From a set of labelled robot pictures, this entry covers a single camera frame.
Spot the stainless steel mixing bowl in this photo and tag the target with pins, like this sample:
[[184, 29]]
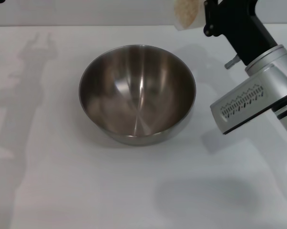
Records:
[[138, 95]]

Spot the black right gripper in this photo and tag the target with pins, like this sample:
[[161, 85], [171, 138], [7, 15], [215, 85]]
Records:
[[241, 23]]

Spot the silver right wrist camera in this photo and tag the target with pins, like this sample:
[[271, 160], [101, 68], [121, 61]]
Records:
[[243, 105]]

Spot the white rice grains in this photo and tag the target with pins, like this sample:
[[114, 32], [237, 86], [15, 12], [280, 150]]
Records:
[[186, 12]]

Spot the clear plastic measuring cup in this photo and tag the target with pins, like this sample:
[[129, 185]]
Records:
[[200, 14]]

